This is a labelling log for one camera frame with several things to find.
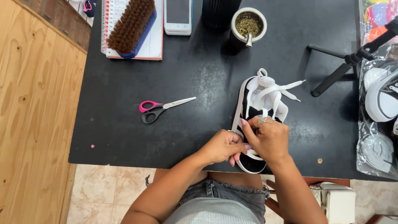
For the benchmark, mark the person's left hand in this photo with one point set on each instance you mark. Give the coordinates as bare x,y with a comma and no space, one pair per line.
219,147

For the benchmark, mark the grey denim shorts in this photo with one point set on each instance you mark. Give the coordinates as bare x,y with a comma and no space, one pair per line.
230,193

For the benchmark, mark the person's right hand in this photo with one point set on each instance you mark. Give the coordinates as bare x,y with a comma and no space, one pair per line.
272,140

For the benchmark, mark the black mate cup white rim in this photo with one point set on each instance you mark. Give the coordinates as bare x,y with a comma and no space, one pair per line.
236,43

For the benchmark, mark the pink and black scissors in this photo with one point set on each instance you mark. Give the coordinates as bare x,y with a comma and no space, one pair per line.
155,112

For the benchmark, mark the green yerba leaves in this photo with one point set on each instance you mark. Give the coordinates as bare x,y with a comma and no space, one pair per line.
248,23

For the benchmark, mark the black and white sneaker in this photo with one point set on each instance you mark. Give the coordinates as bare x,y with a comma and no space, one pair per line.
244,107

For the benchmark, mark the black ribbed tumbler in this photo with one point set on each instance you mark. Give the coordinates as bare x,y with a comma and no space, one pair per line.
219,14

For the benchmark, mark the black tripod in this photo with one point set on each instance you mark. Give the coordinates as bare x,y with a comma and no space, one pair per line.
339,73

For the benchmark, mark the person's leg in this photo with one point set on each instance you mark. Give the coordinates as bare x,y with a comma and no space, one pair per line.
236,179

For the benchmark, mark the white handheld terminal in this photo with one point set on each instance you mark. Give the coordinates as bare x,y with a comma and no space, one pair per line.
178,15

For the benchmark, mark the navy and pink sneaker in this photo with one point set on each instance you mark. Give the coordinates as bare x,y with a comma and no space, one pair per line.
89,6

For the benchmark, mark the white shoelace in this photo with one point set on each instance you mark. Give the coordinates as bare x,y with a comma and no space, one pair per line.
273,88

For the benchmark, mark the person's left fingers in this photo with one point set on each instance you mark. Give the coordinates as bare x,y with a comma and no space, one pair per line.
238,148

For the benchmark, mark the grey ribbed top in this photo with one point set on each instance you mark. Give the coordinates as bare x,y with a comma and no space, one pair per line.
211,213

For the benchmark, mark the metal drinking straw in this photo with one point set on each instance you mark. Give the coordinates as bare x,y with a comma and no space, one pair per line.
248,41

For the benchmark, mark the white handbag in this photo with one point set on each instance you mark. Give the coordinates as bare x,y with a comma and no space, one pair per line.
339,202

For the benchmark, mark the clear bag of colourful items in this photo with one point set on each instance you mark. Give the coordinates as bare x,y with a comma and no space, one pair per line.
376,15

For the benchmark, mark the spiral notebook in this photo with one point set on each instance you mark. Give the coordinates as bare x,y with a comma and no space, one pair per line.
154,43

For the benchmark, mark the clear bag of sneakers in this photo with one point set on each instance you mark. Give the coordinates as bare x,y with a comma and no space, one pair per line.
379,102

